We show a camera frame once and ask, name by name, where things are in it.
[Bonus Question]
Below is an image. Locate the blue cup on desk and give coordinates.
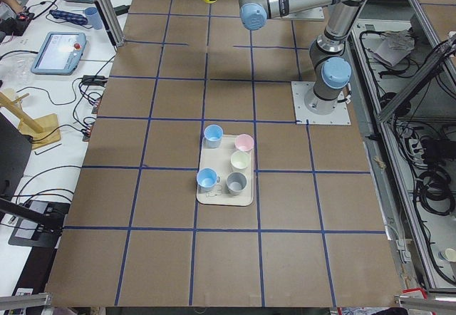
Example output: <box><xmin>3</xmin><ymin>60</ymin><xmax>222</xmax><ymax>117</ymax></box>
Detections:
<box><xmin>84</xmin><ymin>6</ymin><xmax>103</xmax><ymax>30</ymax></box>

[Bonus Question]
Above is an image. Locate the blue cup near pink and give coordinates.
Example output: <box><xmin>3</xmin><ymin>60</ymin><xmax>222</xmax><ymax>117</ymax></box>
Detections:
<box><xmin>204</xmin><ymin>124</ymin><xmax>224</xmax><ymax>148</ymax></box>

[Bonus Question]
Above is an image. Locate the grey plastic cup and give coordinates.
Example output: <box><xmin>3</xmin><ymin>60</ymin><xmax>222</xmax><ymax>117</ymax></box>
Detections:
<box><xmin>226</xmin><ymin>172</ymin><xmax>247</xmax><ymax>195</ymax></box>

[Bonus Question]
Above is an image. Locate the cream plastic tray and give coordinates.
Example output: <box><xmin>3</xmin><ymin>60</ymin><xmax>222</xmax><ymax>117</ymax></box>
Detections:
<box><xmin>196</xmin><ymin>135</ymin><xmax>254</xmax><ymax>206</ymax></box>

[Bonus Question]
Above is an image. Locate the aluminium frame post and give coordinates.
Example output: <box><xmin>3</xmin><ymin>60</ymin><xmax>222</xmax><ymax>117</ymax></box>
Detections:
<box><xmin>93</xmin><ymin>0</ymin><xmax>125</xmax><ymax>48</ymax></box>

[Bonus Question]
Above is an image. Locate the wooden stand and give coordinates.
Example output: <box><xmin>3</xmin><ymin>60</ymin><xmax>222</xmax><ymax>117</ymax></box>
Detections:
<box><xmin>1</xmin><ymin>93</ymin><xmax>61</xmax><ymax>150</ymax></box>

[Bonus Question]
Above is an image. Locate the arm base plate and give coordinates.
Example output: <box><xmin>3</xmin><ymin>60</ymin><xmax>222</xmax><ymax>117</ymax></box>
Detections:
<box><xmin>291</xmin><ymin>81</ymin><xmax>351</xmax><ymax>125</ymax></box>

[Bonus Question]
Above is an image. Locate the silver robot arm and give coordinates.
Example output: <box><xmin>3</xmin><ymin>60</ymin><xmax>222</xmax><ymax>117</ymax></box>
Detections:
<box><xmin>211</xmin><ymin>0</ymin><xmax>367</xmax><ymax>115</ymax></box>

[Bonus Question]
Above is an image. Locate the black monitor stand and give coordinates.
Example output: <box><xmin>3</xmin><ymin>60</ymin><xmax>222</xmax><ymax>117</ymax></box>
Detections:
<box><xmin>1</xmin><ymin>116</ymin><xmax>69</xmax><ymax>248</ymax></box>

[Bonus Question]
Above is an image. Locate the blue cup near grey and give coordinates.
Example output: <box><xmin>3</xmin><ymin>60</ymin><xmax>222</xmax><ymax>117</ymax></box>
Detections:
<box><xmin>196</xmin><ymin>167</ymin><xmax>219</xmax><ymax>193</ymax></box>

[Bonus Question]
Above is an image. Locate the pink plastic cup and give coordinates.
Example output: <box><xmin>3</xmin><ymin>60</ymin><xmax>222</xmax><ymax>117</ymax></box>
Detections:
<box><xmin>234</xmin><ymin>133</ymin><xmax>254</xmax><ymax>153</ymax></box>

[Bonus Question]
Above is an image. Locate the pale green plastic cup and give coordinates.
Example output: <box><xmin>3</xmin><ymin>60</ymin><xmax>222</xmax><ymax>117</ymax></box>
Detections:
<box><xmin>230</xmin><ymin>150</ymin><xmax>251</xmax><ymax>172</ymax></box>

